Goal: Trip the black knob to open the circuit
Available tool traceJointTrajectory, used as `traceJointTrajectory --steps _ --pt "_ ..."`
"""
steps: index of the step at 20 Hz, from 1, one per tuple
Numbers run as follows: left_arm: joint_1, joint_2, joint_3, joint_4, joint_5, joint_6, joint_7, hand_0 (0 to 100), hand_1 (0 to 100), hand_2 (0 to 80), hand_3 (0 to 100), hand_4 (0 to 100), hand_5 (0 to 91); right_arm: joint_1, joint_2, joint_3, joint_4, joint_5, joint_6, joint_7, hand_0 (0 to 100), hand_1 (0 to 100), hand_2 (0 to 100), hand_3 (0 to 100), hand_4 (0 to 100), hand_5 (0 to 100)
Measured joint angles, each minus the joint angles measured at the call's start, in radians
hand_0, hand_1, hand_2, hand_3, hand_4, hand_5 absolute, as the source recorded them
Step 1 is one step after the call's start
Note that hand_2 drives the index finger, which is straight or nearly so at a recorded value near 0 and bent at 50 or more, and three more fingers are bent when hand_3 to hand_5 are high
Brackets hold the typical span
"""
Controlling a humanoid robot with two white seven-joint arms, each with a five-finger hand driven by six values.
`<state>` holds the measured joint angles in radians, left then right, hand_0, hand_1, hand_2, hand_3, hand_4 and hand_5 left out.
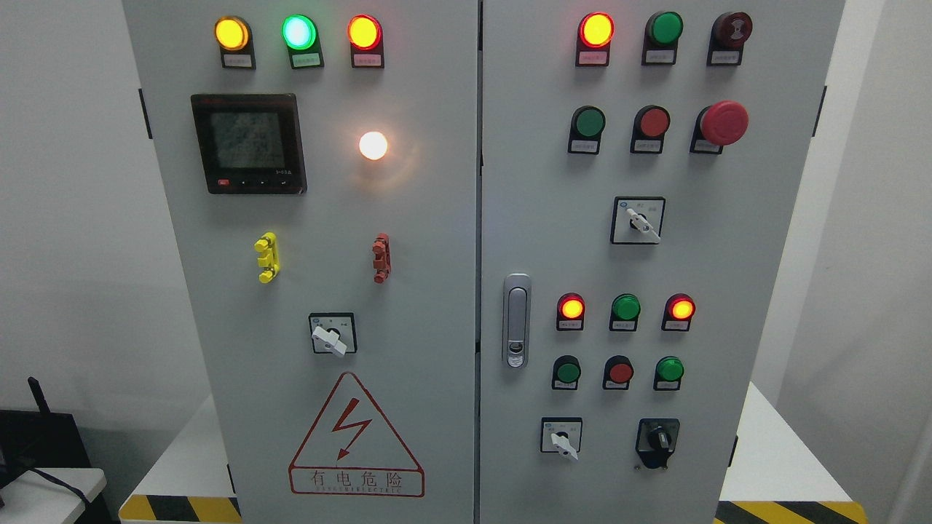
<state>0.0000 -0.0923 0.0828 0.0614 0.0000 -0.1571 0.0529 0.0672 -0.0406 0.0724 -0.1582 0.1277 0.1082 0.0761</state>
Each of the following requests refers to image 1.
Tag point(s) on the green indicator middle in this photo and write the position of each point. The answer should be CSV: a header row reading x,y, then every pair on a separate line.
x,y
624,313

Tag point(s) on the green push button upper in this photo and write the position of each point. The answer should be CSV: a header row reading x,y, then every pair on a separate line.
x,y
585,131

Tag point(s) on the red push button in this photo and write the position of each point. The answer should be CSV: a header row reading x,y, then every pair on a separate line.
x,y
618,372
649,129

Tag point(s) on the red push button upper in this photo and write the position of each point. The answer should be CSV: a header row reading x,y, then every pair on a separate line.
x,y
649,129

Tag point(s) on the green push button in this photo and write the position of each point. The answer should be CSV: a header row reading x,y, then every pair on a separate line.
x,y
585,131
669,372
565,373

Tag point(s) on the green push button lower left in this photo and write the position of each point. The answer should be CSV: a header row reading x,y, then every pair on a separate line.
x,y
565,373

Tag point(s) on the white selector switch lower right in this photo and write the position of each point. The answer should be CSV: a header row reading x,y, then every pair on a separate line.
x,y
561,436

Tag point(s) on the red lit indicator light left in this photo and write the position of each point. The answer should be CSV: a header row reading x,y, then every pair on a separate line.
x,y
365,36

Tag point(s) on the green indicator top right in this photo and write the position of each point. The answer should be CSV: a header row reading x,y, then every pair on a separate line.
x,y
661,38

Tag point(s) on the red emergency stop button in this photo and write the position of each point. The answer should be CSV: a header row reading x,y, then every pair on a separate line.
x,y
719,125

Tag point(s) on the dark red buzzer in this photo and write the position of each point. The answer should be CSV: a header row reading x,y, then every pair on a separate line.
x,y
728,35

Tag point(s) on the white selector switch upper right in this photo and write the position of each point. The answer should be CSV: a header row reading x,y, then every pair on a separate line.
x,y
637,220

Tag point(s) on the red terminal connector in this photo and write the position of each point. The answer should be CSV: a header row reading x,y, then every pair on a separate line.
x,y
382,262

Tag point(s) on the green lit indicator light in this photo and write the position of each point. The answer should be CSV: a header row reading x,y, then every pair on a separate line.
x,y
302,40

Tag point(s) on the grey right cabinet door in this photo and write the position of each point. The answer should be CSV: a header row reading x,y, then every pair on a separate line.
x,y
548,213

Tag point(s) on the yellow indicator light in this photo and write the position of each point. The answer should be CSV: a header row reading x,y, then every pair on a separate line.
x,y
234,38

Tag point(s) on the white selector switch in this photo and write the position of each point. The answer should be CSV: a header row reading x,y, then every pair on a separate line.
x,y
561,436
637,220

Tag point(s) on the black rotary knob switch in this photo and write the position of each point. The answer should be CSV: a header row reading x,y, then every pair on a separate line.
x,y
656,441

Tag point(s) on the white platform with hazard stripes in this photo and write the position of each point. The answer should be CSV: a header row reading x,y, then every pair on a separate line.
x,y
773,477

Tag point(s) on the red high voltage warning sticker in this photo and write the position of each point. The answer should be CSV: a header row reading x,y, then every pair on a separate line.
x,y
353,450

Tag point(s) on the white side table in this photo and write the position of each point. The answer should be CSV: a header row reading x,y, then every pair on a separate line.
x,y
30,499

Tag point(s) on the green push button lower right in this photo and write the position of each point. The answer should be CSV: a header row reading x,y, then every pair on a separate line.
x,y
669,372

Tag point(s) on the black device with antenna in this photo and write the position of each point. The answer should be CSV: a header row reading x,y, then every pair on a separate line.
x,y
33,440

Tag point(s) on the white lit indicator lamp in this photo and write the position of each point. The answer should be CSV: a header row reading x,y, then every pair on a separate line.
x,y
373,145

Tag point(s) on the red push button lower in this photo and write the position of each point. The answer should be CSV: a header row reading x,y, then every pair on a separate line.
x,y
618,372

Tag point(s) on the red lit indicator top right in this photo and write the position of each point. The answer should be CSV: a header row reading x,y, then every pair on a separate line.
x,y
594,35

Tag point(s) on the grey left cabinet door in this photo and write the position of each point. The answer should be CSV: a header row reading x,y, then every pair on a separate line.
x,y
416,330

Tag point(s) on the red indicator middle right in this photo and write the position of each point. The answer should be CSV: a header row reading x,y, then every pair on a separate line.
x,y
678,313

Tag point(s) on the silver door lock handle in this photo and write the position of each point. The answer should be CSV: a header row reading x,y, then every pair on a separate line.
x,y
517,291

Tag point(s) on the white selector switch left door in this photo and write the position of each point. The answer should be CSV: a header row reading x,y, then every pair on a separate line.
x,y
333,333

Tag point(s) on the yellow terminal connector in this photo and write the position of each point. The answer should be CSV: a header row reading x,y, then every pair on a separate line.
x,y
268,257

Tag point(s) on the grey cabinet door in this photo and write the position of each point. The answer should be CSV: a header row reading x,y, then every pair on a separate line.
x,y
416,330
548,213

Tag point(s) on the red indicator middle left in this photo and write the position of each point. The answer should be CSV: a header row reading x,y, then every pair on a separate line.
x,y
570,314

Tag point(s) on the black digital power meter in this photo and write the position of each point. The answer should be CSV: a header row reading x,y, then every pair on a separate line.
x,y
250,143

